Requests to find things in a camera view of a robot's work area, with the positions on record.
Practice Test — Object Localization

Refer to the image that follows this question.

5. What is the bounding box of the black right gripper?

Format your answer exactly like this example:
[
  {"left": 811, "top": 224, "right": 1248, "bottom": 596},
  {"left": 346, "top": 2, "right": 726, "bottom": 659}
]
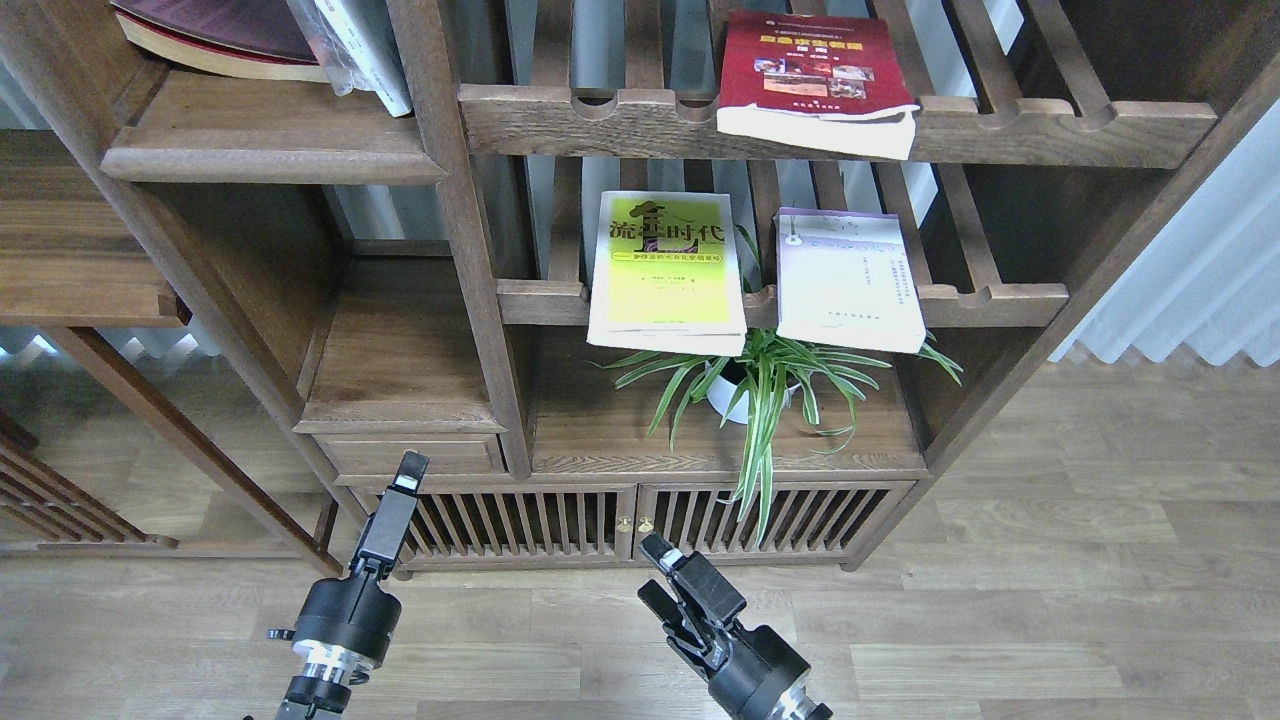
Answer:
[{"left": 637, "top": 533, "right": 813, "bottom": 719}]

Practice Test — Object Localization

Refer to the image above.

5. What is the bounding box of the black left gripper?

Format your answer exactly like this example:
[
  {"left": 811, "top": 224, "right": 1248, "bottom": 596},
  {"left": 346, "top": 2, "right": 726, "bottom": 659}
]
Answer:
[{"left": 268, "top": 451, "right": 430, "bottom": 673}]

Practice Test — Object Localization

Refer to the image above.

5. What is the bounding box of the white and purple book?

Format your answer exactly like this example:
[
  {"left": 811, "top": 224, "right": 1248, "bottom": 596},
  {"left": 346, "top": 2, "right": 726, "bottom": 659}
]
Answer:
[{"left": 776, "top": 208, "right": 925, "bottom": 354}]

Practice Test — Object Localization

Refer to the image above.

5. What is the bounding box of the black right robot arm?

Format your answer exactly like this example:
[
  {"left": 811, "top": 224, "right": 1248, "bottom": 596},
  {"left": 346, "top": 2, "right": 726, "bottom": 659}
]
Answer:
[{"left": 637, "top": 533, "right": 832, "bottom": 719}]

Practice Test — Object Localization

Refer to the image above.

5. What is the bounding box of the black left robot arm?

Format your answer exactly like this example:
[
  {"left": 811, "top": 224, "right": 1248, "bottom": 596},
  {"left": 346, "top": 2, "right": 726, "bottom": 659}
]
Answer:
[{"left": 269, "top": 451, "right": 429, "bottom": 719}]

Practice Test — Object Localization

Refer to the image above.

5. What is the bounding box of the green spider plant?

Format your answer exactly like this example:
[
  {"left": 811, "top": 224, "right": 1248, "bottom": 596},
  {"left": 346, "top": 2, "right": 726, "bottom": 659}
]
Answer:
[{"left": 596, "top": 224, "right": 964, "bottom": 546}]

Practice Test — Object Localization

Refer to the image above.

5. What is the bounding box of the dark wooden bookshelf unit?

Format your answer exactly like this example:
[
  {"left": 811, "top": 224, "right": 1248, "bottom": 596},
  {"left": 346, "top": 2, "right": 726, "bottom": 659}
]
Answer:
[{"left": 3, "top": 1, "right": 1277, "bottom": 571}]

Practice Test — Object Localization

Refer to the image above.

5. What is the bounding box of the yellow-green paperback book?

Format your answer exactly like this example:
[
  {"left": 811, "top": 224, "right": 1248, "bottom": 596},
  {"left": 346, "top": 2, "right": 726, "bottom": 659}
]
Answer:
[{"left": 588, "top": 191, "right": 746, "bottom": 357}]

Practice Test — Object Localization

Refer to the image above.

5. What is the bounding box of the white book in plastic wrap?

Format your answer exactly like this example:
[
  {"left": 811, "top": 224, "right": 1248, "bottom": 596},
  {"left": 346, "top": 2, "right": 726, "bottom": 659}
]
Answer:
[{"left": 288, "top": 1, "right": 413, "bottom": 117}]

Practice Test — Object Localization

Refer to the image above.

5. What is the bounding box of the maroon book with cream pages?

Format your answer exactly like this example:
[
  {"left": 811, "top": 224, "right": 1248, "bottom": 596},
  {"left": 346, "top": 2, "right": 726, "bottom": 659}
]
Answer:
[{"left": 110, "top": 1, "right": 328, "bottom": 83}]

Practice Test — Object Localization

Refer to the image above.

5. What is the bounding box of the red paperback book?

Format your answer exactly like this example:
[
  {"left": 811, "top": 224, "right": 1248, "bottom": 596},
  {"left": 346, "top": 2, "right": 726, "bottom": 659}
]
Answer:
[{"left": 716, "top": 10, "right": 920, "bottom": 161}]

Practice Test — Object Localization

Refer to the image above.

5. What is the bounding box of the white pleated curtain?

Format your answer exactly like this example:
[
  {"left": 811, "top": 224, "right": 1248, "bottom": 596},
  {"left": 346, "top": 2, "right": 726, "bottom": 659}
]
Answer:
[{"left": 1050, "top": 104, "right": 1279, "bottom": 366}]

